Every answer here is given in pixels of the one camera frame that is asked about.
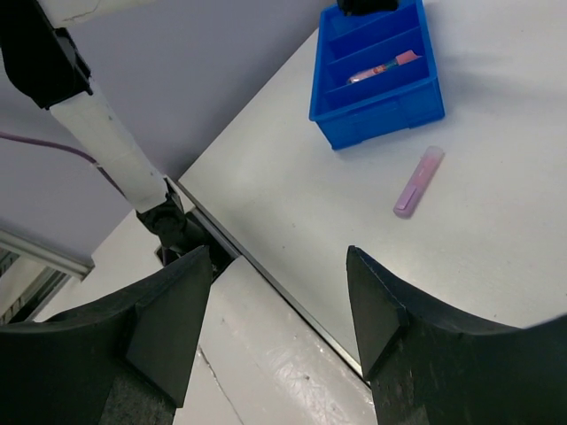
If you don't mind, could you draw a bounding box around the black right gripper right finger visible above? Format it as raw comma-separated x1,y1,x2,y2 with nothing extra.
346,246,566,424

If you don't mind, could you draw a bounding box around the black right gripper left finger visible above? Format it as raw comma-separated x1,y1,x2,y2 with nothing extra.
1,246,212,424

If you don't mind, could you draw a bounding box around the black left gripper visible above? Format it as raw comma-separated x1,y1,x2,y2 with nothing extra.
337,0,400,16

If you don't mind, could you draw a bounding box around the pink-capped eraser jar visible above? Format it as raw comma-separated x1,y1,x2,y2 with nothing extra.
346,50,421,84

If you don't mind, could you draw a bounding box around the purple highlighter pen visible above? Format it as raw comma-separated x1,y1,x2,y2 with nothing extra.
393,146,445,219

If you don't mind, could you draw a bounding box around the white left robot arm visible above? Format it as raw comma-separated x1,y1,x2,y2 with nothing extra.
1,1,326,255

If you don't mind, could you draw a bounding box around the blue divided plastic bin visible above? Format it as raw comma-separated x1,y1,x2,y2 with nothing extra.
309,1,445,151

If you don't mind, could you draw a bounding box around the aluminium table edge rail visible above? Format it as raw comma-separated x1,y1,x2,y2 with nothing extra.
166,176,362,379

